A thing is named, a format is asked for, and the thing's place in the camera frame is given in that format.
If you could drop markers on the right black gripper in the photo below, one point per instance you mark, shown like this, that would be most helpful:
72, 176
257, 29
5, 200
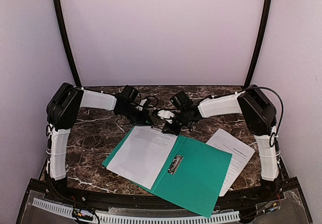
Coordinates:
173, 124

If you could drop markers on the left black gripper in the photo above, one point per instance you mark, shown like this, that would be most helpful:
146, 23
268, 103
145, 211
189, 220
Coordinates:
143, 118

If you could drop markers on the white paper sheet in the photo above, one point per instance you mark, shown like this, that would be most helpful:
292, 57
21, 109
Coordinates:
141, 156

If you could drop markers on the green plastic folder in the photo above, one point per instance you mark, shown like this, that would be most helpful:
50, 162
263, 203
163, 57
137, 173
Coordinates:
198, 181

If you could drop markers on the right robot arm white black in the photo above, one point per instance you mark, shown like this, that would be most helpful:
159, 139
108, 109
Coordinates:
258, 112

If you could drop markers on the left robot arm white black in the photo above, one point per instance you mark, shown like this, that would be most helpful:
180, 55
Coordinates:
62, 112

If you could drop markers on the metal top clip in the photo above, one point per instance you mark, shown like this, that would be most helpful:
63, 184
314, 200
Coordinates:
156, 127

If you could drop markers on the metal centre spring clip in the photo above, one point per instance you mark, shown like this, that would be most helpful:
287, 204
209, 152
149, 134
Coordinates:
175, 164

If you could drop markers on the right printed paper sheet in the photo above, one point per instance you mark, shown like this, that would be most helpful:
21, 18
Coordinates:
241, 155

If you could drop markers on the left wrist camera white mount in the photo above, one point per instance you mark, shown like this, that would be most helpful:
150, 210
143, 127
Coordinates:
130, 93

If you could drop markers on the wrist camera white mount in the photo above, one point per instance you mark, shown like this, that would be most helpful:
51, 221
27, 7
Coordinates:
130, 93
180, 101

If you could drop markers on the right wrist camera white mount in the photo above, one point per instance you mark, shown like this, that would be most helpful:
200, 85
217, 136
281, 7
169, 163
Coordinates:
180, 101

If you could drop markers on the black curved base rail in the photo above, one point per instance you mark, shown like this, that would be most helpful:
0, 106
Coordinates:
246, 200

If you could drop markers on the white slotted cable duct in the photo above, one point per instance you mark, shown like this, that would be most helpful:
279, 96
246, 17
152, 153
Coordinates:
126, 215

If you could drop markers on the left black frame post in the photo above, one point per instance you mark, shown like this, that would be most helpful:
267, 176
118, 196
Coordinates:
66, 42

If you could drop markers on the black frame post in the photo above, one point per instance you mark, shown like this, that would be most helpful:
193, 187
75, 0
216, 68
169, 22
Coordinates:
258, 43
66, 42

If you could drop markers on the right black frame post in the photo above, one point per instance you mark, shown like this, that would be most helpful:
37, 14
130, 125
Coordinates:
258, 43

